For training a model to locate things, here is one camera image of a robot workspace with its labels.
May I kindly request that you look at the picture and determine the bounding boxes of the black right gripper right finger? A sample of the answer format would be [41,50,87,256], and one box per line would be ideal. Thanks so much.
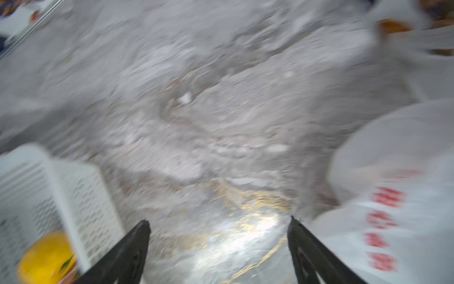
[287,217,366,284]

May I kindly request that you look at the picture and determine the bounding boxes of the white plastic bag red print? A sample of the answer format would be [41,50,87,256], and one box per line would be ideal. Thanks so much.
[308,0,454,284]

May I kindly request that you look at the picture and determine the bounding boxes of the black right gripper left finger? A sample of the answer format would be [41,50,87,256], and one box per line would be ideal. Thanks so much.
[74,220,151,284]

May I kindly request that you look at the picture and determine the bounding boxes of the white perforated plastic basket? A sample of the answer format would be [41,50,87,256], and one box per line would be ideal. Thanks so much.
[1,143,125,284]

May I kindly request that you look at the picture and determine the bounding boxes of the yellow fruit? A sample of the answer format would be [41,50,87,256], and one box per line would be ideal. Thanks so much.
[17,233,80,284]

